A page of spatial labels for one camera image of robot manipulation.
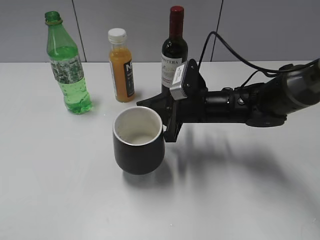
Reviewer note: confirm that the dark red wine bottle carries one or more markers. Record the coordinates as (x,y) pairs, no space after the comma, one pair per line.
(174,49)

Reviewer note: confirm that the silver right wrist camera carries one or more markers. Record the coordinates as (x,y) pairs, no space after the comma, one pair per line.
(177,87)

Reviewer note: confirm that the green sprite bottle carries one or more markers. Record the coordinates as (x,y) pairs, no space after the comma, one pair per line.
(66,65)

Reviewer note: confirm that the orange juice bottle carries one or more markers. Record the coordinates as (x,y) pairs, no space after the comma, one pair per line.
(120,59)

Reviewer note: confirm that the black mug white inside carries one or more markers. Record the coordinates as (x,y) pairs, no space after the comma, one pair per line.
(138,140)

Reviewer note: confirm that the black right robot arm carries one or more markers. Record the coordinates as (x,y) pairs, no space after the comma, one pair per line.
(262,105)

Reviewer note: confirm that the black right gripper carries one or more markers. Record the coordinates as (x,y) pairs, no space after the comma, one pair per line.
(188,110)

